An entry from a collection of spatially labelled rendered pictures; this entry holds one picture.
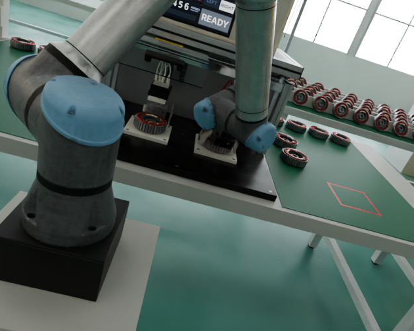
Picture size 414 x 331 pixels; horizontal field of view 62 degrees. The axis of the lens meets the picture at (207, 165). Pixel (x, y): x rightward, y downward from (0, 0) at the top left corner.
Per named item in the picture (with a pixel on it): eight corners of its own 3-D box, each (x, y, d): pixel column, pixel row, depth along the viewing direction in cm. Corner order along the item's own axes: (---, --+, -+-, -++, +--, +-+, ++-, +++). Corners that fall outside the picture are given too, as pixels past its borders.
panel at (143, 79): (260, 139, 148) (288, 71, 135) (108, 94, 140) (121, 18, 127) (260, 138, 149) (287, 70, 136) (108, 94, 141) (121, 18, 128)
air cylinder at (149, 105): (163, 122, 131) (166, 109, 129) (143, 117, 130) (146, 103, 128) (164, 118, 136) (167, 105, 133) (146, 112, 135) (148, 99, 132)
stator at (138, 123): (164, 138, 116) (167, 128, 114) (131, 130, 113) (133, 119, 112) (165, 125, 126) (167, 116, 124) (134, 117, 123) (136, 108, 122)
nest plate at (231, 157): (236, 164, 117) (237, 161, 117) (193, 152, 115) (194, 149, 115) (233, 146, 131) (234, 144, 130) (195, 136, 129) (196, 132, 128)
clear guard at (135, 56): (202, 88, 97) (207, 67, 95) (117, 63, 95) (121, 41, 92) (204, 66, 127) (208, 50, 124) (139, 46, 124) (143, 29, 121)
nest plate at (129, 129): (167, 145, 114) (167, 142, 114) (121, 132, 112) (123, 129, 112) (171, 129, 128) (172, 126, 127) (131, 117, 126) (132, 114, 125)
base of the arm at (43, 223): (103, 255, 54) (113, 205, 50) (2, 235, 52) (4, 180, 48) (122, 203, 68) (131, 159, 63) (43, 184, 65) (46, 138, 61)
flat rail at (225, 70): (285, 94, 123) (288, 86, 122) (113, 41, 116) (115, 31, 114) (284, 92, 124) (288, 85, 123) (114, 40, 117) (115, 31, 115)
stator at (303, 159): (307, 163, 145) (311, 155, 143) (302, 171, 135) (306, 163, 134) (282, 152, 148) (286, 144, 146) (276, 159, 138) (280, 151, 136)
